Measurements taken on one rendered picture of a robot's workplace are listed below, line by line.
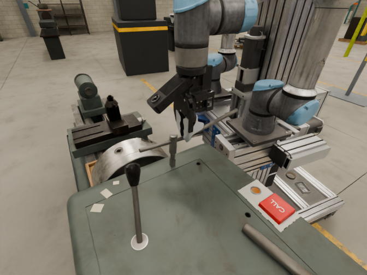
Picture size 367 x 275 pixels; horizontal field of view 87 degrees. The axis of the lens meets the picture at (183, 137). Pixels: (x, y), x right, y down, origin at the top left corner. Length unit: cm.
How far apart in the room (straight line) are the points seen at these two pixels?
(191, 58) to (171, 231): 38
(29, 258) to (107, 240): 171
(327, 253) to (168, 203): 35
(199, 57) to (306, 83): 47
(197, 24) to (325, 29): 45
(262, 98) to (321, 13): 32
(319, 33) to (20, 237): 243
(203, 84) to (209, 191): 28
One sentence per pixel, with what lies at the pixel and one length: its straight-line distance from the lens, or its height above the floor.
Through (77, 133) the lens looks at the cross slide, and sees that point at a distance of 142.
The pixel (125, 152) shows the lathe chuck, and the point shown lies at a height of 124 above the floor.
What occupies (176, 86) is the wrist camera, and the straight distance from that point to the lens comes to 46.
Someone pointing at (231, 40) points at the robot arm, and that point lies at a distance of 137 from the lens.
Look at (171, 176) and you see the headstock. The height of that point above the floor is 126.
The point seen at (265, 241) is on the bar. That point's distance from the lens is 47.
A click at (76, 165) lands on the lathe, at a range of 187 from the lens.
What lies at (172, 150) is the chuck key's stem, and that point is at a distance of 55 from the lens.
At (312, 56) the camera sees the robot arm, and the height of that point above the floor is 153.
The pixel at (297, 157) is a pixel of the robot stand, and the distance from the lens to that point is 105.
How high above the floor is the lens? 167
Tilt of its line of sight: 36 degrees down
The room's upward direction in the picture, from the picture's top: straight up
